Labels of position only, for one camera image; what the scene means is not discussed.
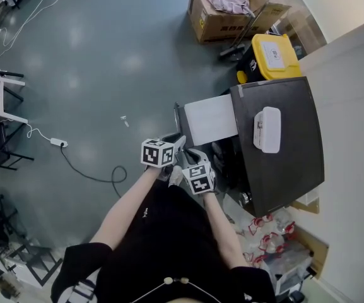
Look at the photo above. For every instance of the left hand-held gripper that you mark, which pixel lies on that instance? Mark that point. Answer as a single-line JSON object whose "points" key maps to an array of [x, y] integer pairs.
{"points": [[156, 153]]}

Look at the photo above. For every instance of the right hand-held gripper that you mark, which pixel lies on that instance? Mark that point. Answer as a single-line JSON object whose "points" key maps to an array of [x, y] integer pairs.
{"points": [[199, 180]]}

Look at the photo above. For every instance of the white detergent drawer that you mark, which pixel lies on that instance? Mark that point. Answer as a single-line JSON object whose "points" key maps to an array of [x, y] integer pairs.
{"points": [[210, 118]]}

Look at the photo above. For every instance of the person's right forearm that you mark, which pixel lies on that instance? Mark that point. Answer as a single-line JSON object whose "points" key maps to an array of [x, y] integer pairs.
{"points": [[222, 232]]}

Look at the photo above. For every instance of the person's left forearm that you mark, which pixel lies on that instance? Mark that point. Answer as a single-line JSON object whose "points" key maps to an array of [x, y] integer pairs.
{"points": [[128, 207]]}

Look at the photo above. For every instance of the dark grey washing machine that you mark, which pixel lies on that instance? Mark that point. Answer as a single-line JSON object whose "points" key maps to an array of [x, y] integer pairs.
{"points": [[282, 169]]}

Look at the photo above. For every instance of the person's white shoe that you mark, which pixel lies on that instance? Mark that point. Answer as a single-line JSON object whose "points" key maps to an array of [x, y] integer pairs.
{"points": [[175, 175]]}

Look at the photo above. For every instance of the small scrap of litter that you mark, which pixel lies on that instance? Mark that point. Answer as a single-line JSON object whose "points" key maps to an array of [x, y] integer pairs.
{"points": [[125, 121]]}

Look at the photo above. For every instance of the white rectangular plastic box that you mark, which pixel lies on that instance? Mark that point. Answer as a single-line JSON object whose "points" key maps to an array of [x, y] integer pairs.
{"points": [[267, 129]]}

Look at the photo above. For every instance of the person's black clothing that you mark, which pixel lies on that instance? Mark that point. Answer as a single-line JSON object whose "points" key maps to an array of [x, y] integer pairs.
{"points": [[169, 248]]}

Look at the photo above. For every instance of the white power strip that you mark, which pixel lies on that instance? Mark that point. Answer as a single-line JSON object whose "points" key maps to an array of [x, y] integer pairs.
{"points": [[58, 142]]}

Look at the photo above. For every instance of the clear bags with red print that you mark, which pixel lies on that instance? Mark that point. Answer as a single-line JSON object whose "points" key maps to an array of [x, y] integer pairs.
{"points": [[270, 241]]}

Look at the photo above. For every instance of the large cardboard box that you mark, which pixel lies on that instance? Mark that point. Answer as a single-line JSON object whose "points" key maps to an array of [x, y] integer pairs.
{"points": [[213, 27]]}

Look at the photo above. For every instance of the black bin with yellow lid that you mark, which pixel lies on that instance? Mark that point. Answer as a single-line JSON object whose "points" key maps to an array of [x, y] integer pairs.
{"points": [[273, 57]]}

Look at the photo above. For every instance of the black metal rack frame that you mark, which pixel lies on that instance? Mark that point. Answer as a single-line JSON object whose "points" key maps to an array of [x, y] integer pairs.
{"points": [[39, 264]]}

